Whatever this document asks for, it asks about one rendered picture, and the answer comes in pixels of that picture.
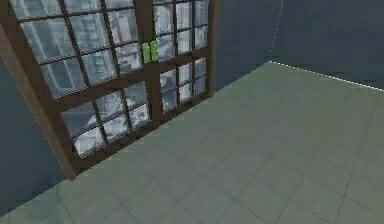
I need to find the green door handle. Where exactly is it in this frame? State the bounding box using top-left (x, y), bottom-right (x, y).
top-left (149, 40), bottom-right (160, 63)
top-left (141, 42), bottom-right (152, 65)

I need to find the brown glazed double door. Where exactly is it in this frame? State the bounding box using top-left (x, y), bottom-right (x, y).
top-left (0, 0), bottom-right (222, 181)

